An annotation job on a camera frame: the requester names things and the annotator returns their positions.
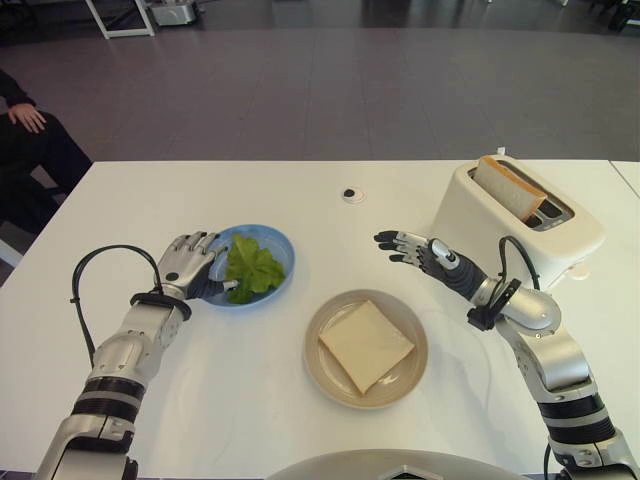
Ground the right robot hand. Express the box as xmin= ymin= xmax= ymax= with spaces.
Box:
xmin=373 ymin=229 xmax=497 ymax=305

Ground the beige plate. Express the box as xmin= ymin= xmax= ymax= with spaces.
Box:
xmin=303 ymin=289 xmax=430 ymax=410

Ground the blue plate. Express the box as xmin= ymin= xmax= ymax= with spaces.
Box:
xmin=201 ymin=223 xmax=297 ymax=310

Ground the green lettuce leaf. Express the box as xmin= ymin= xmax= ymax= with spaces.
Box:
xmin=224 ymin=234 xmax=288 ymax=306

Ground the cream toaster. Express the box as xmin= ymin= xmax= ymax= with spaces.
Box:
xmin=430 ymin=158 xmax=606 ymax=292

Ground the bread slice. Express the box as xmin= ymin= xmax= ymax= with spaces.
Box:
xmin=317 ymin=299 xmax=416 ymax=396
xmin=473 ymin=155 xmax=548 ymax=223

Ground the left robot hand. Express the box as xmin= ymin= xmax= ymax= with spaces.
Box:
xmin=158 ymin=230 xmax=241 ymax=302

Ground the person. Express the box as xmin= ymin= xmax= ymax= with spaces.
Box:
xmin=0 ymin=67 xmax=94 ymax=237

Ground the black cable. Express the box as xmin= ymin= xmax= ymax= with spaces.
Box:
xmin=70 ymin=244 xmax=167 ymax=364
xmin=487 ymin=235 xmax=543 ymax=326

